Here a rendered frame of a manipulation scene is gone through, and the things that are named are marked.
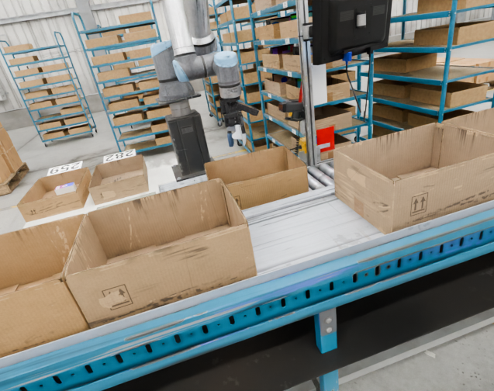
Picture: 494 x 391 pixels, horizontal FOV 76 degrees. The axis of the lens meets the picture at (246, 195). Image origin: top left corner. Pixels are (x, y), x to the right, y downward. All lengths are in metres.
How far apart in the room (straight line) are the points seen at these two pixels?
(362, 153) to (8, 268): 1.11
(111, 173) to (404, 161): 1.64
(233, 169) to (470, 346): 1.36
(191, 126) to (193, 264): 1.14
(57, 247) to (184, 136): 0.96
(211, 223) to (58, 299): 0.47
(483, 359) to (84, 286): 1.65
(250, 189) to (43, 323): 0.79
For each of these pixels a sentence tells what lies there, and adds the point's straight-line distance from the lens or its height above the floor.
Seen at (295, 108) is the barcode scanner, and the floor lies 1.06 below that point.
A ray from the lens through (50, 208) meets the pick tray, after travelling 1.89.
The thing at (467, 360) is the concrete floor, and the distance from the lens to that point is 1.86.
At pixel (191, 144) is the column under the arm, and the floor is 0.93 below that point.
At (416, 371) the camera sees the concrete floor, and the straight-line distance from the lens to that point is 1.76.
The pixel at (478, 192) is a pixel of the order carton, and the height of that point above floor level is 0.95.
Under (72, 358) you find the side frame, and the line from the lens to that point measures 0.79.
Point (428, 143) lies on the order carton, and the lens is 1.29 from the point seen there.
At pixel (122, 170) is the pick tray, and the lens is 2.15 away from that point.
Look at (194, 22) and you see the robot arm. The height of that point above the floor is 1.50.
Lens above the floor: 1.42
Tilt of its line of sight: 27 degrees down
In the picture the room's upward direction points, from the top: 10 degrees counter-clockwise
